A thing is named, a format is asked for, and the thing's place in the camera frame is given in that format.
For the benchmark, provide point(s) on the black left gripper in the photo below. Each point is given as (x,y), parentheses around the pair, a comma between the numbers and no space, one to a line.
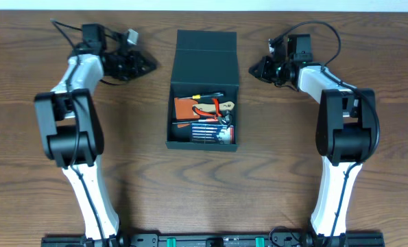
(135,65)

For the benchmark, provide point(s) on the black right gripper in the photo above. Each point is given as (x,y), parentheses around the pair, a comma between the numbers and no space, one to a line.
(258,68)

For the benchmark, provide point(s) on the blue precision screwdriver case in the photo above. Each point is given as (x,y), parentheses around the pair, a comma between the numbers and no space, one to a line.
(212,133)

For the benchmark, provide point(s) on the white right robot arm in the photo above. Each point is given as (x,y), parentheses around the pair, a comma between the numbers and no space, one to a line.
(347,131)

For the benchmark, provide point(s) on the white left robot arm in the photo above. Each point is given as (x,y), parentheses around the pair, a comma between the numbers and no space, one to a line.
(71,132)

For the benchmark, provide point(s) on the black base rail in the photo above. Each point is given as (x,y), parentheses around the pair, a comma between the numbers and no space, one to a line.
(278,238)

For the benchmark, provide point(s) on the orange scraper wooden handle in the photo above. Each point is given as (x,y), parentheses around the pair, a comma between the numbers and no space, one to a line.
(183,109)

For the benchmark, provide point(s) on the red handled pliers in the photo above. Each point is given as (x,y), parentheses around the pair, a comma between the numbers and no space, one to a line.
(215,112)

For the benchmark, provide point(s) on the black yellow screwdriver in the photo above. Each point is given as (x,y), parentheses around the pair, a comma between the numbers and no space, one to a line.
(205,95)

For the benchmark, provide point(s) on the dark green lidded box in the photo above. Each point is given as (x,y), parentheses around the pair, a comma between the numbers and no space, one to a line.
(205,62)

